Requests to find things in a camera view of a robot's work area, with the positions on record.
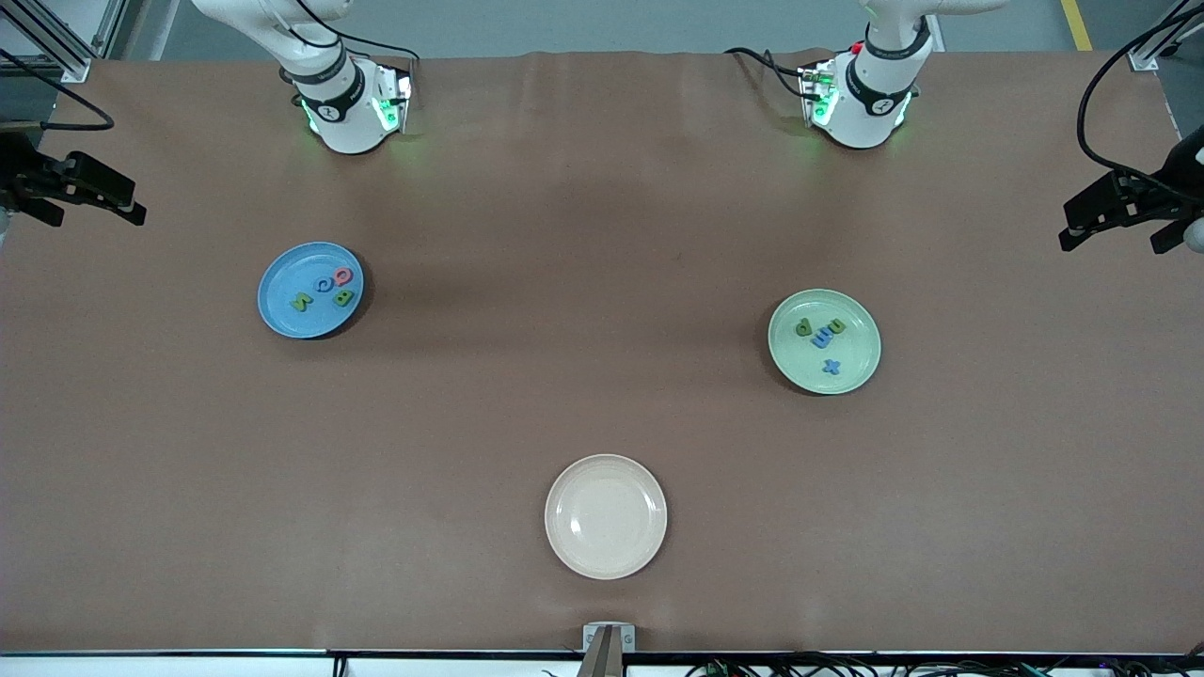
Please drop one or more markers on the grey metal camera bracket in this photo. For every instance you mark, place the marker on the grey metal camera bracket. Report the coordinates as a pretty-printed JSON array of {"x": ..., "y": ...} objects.
[{"x": 609, "y": 636}]

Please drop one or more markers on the beige plate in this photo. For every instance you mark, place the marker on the beige plate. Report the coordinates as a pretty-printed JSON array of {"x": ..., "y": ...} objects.
[{"x": 606, "y": 516}]

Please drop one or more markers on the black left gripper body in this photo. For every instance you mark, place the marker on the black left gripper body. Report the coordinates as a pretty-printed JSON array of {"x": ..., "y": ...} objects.
[{"x": 1178, "y": 176}]

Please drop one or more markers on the blue plate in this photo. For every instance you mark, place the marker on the blue plate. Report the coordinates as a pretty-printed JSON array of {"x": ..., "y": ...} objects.
[{"x": 301, "y": 273}]

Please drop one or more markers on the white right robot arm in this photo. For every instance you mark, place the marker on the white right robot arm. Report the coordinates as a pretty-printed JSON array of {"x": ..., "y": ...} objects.
[{"x": 343, "y": 113}]

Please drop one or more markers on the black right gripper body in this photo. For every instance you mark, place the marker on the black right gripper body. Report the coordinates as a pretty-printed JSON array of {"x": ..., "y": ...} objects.
[{"x": 21, "y": 172}]

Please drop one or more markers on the green letter u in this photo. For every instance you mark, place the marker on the green letter u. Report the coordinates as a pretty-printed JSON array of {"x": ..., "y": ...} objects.
[{"x": 839, "y": 324}]

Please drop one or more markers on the blue letter m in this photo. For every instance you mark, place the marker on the blue letter m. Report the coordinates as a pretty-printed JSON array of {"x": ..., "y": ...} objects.
[{"x": 821, "y": 338}]

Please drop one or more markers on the green letter B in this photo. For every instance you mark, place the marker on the green letter B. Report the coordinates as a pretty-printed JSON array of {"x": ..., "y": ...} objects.
[{"x": 340, "y": 299}]

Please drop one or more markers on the green plate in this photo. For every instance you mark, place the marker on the green plate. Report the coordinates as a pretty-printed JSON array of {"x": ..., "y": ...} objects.
[{"x": 800, "y": 367}]

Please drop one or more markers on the green letter N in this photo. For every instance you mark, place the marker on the green letter N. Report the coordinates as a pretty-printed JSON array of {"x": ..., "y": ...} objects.
[{"x": 301, "y": 302}]

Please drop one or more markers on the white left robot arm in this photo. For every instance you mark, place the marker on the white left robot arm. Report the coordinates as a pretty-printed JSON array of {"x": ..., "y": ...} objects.
[{"x": 870, "y": 103}]

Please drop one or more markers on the red letter Q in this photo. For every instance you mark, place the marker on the red letter Q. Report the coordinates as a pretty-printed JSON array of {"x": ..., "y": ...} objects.
[{"x": 337, "y": 276}]

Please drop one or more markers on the brown table mat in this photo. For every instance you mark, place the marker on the brown table mat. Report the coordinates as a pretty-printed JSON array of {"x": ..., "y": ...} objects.
[{"x": 188, "y": 470}]

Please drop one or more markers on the green letter p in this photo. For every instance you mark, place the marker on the green letter p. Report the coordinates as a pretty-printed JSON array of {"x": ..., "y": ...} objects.
[{"x": 807, "y": 331}]

